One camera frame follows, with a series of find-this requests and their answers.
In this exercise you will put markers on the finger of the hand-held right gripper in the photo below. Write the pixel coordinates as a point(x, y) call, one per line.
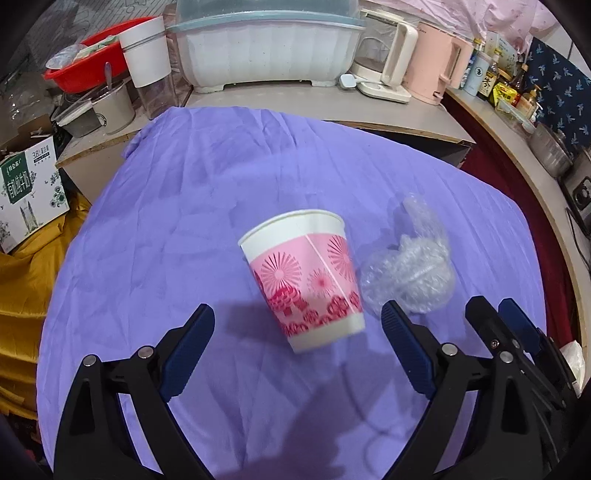
point(485, 323)
point(521, 325)

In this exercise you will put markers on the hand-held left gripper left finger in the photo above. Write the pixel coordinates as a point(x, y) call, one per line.
point(189, 355)

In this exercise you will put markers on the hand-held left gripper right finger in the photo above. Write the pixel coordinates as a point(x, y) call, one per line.
point(408, 350)

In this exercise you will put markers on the bin with white bag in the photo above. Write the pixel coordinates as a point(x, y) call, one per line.
point(575, 362)

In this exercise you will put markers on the clear bubble wrap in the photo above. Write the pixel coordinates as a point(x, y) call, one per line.
point(411, 272)

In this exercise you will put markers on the pink patterned paper cup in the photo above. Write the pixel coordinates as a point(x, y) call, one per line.
point(304, 277)

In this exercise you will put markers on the red velvet cloth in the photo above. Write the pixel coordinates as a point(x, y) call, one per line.
point(508, 166)

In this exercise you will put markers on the yellow cloth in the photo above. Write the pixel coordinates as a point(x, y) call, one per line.
point(32, 295)

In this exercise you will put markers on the small steel pot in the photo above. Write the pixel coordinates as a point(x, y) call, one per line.
point(549, 150)

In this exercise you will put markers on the purple cloth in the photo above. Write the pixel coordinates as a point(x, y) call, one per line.
point(231, 175)

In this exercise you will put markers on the green printed cardboard box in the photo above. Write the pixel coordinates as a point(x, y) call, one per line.
point(30, 194)

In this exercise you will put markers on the dark blue printed cloth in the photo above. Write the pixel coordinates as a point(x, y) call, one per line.
point(561, 87)

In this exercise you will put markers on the dark sauce bottle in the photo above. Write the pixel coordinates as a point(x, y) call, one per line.
point(488, 81)

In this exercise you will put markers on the pale blue tumbler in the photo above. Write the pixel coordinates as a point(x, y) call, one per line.
point(475, 74)

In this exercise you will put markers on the white pot with spoon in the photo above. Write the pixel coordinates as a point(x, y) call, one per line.
point(113, 108)

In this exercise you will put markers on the dark lidded container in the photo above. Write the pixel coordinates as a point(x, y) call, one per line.
point(76, 121)

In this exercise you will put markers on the pink electric kettle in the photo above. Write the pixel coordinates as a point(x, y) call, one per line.
point(429, 64)

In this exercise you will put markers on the beige carton box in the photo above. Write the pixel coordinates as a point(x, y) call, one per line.
point(501, 50)

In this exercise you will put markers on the white power plug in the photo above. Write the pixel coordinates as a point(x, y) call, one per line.
point(348, 81)

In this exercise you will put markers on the red plastic basin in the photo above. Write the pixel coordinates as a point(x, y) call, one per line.
point(74, 76)

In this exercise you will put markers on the pink dotted sheet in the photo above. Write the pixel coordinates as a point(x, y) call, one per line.
point(489, 18)

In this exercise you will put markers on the white blender jar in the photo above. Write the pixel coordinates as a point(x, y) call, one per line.
point(145, 50)

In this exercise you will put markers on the white dish drainer box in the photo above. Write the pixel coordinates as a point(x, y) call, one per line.
point(263, 50)

